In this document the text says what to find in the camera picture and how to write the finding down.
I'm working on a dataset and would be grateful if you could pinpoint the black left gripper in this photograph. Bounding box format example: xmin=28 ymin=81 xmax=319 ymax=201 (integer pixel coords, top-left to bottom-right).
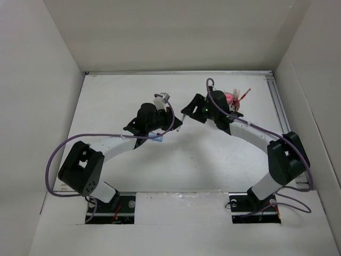
xmin=146 ymin=106 xmax=182 ymax=133

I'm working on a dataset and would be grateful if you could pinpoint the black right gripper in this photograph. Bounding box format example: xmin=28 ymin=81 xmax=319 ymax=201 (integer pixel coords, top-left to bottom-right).
xmin=181 ymin=93 xmax=218 ymax=124

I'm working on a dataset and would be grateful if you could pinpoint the pink highlighter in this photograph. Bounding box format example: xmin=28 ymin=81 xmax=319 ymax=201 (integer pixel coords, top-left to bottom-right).
xmin=224 ymin=92 xmax=233 ymax=105

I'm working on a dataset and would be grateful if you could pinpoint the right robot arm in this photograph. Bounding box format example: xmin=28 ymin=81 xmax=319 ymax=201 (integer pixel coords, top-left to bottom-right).
xmin=181 ymin=90 xmax=310 ymax=211

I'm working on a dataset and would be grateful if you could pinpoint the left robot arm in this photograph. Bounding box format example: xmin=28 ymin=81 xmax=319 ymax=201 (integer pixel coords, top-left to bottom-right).
xmin=58 ymin=103 xmax=183 ymax=212

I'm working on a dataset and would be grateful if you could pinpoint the light blue highlighter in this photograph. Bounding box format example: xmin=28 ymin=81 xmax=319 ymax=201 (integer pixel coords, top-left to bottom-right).
xmin=149 ymin=132 xmax=163 ymax=142

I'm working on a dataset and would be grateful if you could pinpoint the white round divided container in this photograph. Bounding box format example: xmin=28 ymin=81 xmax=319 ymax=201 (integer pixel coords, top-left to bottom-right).
xmin=229 ymin=101 xmax=240 ymax=111

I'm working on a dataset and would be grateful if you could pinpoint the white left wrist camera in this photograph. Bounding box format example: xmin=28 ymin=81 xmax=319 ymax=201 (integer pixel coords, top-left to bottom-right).
xmin=153 ymin=93 xmax=170 ymax=111

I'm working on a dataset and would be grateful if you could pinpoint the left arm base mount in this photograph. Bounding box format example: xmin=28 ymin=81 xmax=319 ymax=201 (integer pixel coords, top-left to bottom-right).
xmin=85 ymin=193 xmax=136 ymax=225

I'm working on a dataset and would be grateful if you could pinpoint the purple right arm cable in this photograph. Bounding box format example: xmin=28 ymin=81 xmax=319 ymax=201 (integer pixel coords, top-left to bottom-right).
xmin=205 ymin=78 xmax=314 ymax=220

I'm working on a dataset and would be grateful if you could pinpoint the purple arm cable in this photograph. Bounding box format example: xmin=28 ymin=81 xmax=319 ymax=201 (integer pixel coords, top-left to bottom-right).
xmin=205 ymin=78 xmax=314 ymax=220
xmin=45 ymin=93 xmax=175 ymax=224

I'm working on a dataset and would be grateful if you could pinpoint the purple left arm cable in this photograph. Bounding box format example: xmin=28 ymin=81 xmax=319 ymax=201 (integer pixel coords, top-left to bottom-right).
xmin=45 ymin=93 xmax=175 ymax=224

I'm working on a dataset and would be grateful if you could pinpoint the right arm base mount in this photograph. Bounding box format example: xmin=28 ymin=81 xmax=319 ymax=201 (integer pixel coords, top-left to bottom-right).
xmin=225 ymin=193 xmax=281 ymax=224

